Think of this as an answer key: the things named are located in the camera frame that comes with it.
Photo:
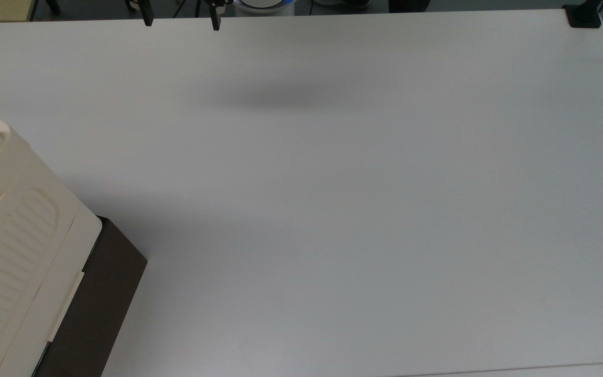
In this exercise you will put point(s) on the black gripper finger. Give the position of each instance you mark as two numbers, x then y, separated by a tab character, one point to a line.
147	14
215	17

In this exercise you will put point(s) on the cream plastic cabinet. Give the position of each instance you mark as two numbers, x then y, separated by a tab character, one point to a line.
13	246

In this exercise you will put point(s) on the dark brown base box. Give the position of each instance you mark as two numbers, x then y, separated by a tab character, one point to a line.
100	293

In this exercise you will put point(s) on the black chair leg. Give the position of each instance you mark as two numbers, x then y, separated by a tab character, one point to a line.
53	6

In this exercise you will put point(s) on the dark object on floor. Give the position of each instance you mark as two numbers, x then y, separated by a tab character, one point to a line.
409	4

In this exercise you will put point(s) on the black table clamp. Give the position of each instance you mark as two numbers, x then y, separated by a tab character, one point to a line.
583	17

